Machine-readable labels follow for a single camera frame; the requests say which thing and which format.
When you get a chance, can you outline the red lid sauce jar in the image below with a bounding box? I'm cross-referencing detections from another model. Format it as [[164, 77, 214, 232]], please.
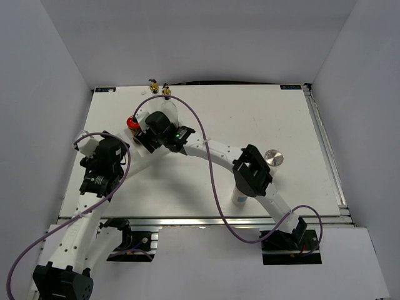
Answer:
[[126, 116, 141, 138]]

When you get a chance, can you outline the glass bottle with dark sauce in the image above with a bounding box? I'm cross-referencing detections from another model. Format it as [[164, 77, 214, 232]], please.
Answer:
[[161, 83, 179, 127]]

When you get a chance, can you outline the clear glass oil bottle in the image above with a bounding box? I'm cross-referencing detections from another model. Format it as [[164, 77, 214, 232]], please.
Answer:
[[149, 79, 163, 113]]

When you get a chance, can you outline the white shaker silver top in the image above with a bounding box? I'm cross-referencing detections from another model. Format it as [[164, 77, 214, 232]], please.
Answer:
[[231, 186, 248, 206]]

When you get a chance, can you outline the steel lid white powder jar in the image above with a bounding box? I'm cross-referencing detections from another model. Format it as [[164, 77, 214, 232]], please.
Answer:
[[264, 149, 284, 177]]

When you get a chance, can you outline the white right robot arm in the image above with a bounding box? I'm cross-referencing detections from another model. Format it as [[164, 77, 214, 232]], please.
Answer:
[[133, 110, 307, 250]]

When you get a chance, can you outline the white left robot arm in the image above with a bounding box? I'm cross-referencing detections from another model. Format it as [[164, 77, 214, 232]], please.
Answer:
[[32, 131, 132, 299]]

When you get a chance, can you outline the white plastic organizer tray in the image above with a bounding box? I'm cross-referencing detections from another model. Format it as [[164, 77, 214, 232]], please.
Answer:
[[116, 129, 169, 179]]

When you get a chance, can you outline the left blue table sticker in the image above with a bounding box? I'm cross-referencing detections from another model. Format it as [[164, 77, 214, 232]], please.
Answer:
[[94, 87, 116, 93]]

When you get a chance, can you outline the blue table sticker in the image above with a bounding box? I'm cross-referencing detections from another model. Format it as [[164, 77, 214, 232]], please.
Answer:
[[280, 84, 303, 90], [94, 87, 116, 93]]

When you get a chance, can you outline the right blue table sticker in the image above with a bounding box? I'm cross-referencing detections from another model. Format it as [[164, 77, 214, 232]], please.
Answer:
[[280, 84, 303, 90]]

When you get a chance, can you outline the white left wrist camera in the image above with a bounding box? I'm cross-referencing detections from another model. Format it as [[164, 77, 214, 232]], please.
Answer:
[[72, 136, 103, 158]]

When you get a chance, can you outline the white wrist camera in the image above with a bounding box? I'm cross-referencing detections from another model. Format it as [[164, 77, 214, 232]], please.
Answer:
[[72, 136, 103, 158], [134, 108, 150, 132]]

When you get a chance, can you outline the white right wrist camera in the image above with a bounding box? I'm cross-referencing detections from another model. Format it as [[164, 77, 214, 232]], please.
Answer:
[[134, 108, 150, 132]]

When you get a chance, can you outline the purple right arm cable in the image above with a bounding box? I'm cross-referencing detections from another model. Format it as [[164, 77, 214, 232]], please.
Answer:
[[133, 94, 323, 253]]

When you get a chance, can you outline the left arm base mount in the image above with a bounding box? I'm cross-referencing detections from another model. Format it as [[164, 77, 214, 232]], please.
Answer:
[[99, 218, 155, 262]]

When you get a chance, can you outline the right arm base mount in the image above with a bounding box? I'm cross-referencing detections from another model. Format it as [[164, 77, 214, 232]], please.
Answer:
[[261, 229, 322, 266]]

